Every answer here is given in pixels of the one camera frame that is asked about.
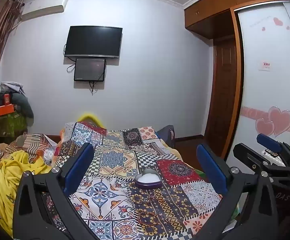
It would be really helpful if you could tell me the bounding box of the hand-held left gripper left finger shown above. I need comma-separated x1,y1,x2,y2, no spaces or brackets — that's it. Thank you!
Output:
12,142,103,240

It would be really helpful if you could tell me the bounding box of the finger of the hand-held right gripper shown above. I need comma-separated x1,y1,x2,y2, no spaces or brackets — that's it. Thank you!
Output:
233,143,263,172
257,133,290,155

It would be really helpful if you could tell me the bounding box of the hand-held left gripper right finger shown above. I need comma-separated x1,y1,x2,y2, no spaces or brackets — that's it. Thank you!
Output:
182,144,278,240

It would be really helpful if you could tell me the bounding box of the purple heart-shaped jewelry box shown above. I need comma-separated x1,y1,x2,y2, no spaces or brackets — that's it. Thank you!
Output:
134,169,162,189

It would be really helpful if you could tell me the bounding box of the thin metal bracelet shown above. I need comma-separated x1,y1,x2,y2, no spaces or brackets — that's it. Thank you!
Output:
141,193,161,206

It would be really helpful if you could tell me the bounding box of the patchwork printed blanket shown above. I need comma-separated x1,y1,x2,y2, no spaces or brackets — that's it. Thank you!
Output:
41,121,223,240

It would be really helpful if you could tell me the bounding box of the yellow curved tube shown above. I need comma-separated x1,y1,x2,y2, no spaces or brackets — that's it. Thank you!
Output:
76,112,104,128

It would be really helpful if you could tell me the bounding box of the striped orange quilt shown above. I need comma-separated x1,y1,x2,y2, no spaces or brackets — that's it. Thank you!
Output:
0,132,60,168

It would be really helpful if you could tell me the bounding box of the grey bag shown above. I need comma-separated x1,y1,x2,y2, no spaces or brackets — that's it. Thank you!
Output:
157,125,176,150

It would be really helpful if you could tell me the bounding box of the white sliding wardrobe door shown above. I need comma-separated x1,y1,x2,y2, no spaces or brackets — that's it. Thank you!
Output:
226,1,290,163

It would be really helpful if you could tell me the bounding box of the brown wooden door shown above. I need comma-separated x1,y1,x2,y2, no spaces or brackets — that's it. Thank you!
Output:
204,39,243,159

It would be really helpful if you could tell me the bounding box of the yellow blanket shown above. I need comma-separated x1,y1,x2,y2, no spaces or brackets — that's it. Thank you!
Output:
0,150,52,235

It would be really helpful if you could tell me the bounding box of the red and white label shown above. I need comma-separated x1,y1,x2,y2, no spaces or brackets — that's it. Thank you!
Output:
258,60,272,72

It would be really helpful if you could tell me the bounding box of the green covered stand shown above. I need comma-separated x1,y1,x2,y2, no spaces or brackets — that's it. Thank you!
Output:
0,112,28,138

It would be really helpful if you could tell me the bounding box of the orange box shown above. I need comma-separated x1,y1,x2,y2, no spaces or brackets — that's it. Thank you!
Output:
0,104,15,117

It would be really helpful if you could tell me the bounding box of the pile of clothes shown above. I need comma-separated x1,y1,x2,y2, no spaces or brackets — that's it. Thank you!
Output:
0,81,25,105

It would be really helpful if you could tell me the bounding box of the wooden overhead cabinet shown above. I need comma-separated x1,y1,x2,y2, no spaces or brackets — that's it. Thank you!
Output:
184,0,289,40

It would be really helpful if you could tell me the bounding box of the white air conditioner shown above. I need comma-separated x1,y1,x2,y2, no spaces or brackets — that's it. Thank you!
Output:
21,0,68,22

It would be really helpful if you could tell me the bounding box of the black monitor cable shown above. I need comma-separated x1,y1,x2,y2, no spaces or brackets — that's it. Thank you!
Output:
89,66,107,96

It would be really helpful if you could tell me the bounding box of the small black wall monitor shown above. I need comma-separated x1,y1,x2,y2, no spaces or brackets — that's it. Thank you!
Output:
74,58,107,82

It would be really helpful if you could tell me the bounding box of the black television cable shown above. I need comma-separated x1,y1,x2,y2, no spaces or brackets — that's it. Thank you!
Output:
64,44,77,73

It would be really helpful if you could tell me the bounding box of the black wall television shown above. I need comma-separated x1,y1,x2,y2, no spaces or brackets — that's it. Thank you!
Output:
64,26,123,59

